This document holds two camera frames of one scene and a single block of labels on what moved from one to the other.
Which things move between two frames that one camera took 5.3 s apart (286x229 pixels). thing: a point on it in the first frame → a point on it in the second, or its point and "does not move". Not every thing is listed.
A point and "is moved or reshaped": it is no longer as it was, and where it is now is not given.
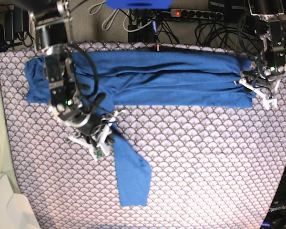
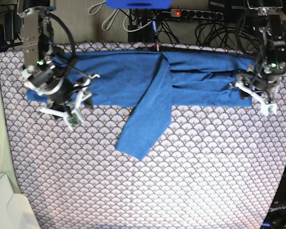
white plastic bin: x=10 y=210 does not move
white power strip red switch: x=196 y=14 does not move
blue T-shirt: x=153 y=78 is moved or reshaped
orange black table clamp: x=157 y=47 does not move
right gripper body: x=261 y=76 → x=268 y=79
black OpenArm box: x=282 y=213 does not move
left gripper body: x=88 y=122 → x=58 y=98
